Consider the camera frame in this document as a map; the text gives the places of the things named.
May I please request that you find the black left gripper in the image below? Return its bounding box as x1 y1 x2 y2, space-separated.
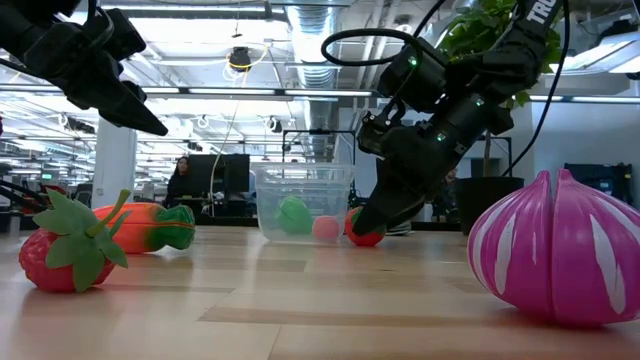
22 24 169 137

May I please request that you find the red toy tomato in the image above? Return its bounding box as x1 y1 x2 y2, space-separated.
344 206 387 248

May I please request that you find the black background monitor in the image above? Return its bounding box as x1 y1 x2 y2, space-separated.
187 153 251 201

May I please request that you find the pink toy peach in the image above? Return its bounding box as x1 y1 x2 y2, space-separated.
312 215 342 244

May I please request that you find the black overhead camera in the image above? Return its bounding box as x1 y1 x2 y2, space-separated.
228 46 253 73

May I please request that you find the dark blue cabinet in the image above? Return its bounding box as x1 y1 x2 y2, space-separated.
564 162 634 204

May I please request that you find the orange toy carrot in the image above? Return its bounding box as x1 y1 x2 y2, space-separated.
93 202 197 255

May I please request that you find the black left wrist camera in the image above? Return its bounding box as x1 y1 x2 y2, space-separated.
89 7 147 61

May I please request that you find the green toy lime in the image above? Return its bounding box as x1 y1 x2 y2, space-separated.
274 195 314 236

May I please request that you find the red toy strawberry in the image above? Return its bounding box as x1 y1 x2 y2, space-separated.
18 188 132 294

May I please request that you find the long ceiling light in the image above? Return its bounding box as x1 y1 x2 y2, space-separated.
139 86 376 99

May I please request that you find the black plant pot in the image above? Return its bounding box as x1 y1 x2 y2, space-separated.
453 175 526 236

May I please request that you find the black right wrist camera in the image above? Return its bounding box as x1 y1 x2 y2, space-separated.
377 37 449 114

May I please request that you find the person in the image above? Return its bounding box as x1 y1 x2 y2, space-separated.
442 168 459 216
166 156 192 209

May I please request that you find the white pillar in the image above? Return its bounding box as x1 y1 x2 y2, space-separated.
91 117 139 211

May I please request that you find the clear plastic tupperware container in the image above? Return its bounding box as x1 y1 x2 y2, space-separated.
251 161 357 246

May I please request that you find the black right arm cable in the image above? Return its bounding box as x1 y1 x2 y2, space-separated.
502 0 571 177

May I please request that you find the green leafy tree plant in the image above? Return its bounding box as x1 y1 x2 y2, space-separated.
439 0 566 176

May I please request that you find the black looped camera cable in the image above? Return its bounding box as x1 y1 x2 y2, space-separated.
320 28 426 69

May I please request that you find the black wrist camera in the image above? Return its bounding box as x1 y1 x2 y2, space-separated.
377 37 449 114
89 7 147 61

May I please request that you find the silver ventilation duct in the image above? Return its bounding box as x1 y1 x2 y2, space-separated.
284 0 346 161

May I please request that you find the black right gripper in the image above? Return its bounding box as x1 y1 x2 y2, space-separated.
352 94 515 237

